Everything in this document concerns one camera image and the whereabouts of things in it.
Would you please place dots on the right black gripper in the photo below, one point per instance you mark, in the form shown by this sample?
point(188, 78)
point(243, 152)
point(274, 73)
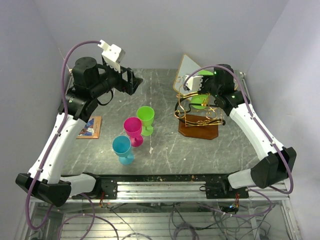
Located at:
point(205, 78)

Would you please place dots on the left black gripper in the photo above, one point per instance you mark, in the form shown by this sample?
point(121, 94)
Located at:
point(129, 87)

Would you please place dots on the green wine glass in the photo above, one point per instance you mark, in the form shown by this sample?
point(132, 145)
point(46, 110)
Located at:
point(197, 101)
point(146, 114)

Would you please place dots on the gold wire glass rack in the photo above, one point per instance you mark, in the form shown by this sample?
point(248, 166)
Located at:
point(199, 124)

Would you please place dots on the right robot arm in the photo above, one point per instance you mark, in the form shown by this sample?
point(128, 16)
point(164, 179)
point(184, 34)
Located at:
point(276, 161)

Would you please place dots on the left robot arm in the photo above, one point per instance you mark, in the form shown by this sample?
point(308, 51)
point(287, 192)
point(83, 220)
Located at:
point(90, 81)

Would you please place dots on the pink wine glass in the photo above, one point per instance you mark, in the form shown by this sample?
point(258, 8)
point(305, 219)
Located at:
point(133, 128)

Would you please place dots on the blue wine glass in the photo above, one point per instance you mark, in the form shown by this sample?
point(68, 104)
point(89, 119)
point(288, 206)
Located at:
point(122, 147)

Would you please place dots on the gold framed mirror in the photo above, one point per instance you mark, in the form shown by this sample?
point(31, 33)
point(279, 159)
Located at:
point(186, 67)

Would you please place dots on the orange picture card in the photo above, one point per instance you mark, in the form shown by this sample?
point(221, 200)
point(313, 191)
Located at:
point(92, 129)

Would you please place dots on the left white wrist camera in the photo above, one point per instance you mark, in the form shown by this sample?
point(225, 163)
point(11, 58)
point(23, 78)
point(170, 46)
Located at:
point(112, 55)

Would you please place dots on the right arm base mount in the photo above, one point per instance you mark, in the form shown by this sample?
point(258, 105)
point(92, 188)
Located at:
point(218, 187)

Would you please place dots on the aluminium frame rail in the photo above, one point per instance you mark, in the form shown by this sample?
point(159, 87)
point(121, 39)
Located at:
point(156, 192)

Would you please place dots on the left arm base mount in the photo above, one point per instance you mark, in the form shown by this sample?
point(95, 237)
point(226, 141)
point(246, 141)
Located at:
point(106, 187)

